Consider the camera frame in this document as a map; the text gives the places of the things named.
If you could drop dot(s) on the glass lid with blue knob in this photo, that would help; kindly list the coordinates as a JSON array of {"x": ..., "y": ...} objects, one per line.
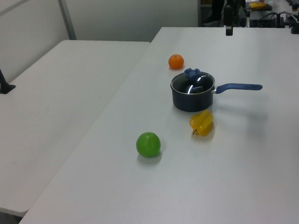
[{"x": 193, "y": 86}]

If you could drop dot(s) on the black electronics box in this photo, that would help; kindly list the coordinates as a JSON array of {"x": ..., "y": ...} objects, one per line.
[{"x": 266, "y": 22}]

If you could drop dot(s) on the black clamp stand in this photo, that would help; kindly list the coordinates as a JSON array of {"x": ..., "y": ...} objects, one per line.
[{"x": 298, "y": 19}]

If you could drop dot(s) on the orange mandarin fruit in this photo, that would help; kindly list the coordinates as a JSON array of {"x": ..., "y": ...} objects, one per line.
[{"x": 176, "y": 61}]

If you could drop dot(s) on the yellow starfruit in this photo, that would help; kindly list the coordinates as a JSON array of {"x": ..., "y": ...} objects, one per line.
[{"x": 202, "y": 124}]

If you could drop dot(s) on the green apple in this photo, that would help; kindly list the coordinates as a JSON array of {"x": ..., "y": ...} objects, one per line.
[{"x": 148, "y": 144}]

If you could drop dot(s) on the white side table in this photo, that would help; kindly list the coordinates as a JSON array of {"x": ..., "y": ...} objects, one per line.
[{"x": 50, "y": 110}]

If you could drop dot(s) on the grey partition post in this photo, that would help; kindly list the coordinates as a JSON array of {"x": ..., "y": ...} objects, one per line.
[{"x": 67, "y": 18}]

